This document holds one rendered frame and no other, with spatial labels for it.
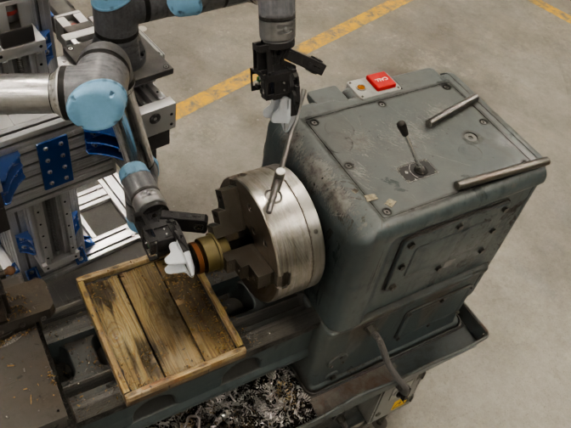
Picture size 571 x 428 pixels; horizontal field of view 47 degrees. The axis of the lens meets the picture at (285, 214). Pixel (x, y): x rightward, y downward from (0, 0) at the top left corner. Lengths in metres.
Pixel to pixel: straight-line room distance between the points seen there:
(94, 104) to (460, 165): 0.85
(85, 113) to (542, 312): 2.29
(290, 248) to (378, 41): 3.04
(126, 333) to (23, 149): 0.58
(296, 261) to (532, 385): 1.65
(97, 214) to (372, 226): 1.58
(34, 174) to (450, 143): 1.13
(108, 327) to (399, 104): 0.92
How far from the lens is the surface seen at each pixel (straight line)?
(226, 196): 1.51
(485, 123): 1.80
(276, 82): 1.40
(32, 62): 1.90
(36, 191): 2.00
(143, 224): 1.59
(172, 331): 1.65
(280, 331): 1.69
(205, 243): 1.50
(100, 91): 1.41
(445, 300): 2.00
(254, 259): 1.50
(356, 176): 1.52
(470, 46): 4.59
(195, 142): 3.39
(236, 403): 1.88
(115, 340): 1.64
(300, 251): 1.46
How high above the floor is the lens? 2.29
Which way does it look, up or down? 48 degrees down
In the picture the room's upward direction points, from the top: 11 degrees clockwise
